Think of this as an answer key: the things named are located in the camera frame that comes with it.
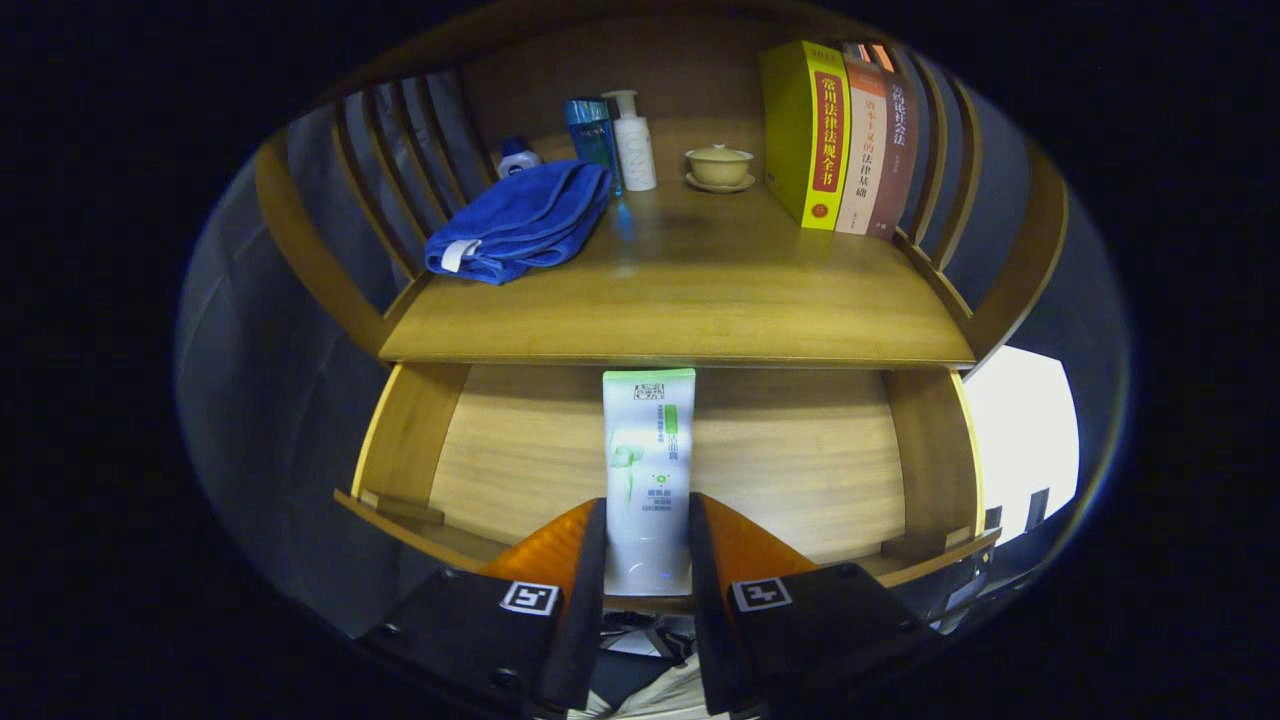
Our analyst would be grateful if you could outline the white pump bottle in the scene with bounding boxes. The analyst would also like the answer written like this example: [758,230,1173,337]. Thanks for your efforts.
[602,90,659,193]

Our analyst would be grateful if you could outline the white green tube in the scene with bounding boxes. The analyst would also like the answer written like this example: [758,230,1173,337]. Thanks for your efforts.
[602,368,697,597]

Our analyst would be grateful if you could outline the person's beige trousers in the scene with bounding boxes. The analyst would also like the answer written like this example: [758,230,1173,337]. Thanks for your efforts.
[575,650,731,719]

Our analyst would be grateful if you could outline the wooden drawer with black knob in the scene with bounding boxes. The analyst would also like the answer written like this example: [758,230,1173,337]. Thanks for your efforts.
[333,362,1003,613]

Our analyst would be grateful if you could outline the white side cabinet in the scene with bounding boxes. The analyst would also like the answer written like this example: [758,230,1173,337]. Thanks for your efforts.
[962,345,1081,546]

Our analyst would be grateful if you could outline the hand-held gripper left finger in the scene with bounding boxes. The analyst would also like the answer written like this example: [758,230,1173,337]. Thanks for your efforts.
[358,498,609,716]

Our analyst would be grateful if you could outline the small white blue-capped bottle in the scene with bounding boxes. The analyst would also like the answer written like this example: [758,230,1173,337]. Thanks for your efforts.
[497,136,543,179]

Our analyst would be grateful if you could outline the wooden countertop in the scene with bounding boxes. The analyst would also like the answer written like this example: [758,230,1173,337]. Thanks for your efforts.
[378,150,976,369]

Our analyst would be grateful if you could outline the brown book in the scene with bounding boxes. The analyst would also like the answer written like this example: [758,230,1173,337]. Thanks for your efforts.
[868,72,919,239]

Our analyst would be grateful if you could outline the cream orange book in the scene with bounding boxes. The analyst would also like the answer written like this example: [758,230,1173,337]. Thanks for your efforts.
[835,55,889,237]

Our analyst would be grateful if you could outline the thick yellow book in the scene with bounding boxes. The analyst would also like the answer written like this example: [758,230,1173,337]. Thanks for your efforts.
[759,40,852,232]

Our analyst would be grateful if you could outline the teal blue bottle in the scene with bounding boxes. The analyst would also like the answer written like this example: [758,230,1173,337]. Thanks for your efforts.
[562,97,623,197]

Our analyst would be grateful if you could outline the folded blue towel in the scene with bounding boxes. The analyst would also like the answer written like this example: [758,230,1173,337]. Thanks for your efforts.
[424,158,613,287]

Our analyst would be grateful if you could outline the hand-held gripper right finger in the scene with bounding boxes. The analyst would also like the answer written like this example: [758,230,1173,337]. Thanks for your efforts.
[688,492,949,717]

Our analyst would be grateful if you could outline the beige lidded teacup with saucer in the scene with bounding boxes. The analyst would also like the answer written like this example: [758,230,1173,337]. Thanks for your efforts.
[684,143,757,194]

